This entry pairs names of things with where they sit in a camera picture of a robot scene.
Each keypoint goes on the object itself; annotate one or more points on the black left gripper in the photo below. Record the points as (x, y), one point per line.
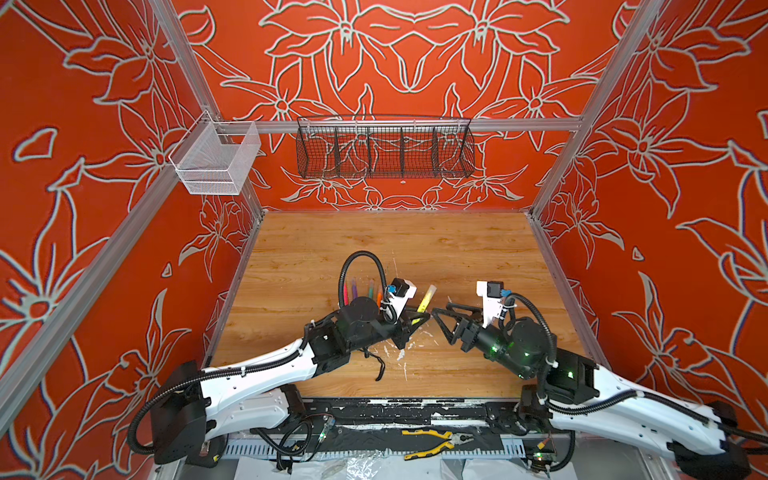
(402, 328)

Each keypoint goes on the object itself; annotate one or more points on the black wire wall basket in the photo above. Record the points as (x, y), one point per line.
(362, 147)

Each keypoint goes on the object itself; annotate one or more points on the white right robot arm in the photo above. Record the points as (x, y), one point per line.
(568, 393)

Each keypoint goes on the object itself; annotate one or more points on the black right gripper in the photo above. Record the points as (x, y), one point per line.
(471, 332)

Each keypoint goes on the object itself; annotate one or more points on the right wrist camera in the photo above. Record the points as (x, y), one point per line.
(493, 296)

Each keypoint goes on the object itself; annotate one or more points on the yellow highlighter pen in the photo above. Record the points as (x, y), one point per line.
(423, 307)

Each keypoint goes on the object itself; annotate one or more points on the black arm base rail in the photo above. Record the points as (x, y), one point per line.
(495, 415)

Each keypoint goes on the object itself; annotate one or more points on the white wire mesh basket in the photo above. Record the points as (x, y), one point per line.
(216, 157)

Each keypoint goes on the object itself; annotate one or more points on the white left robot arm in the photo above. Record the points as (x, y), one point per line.
(196, 405)

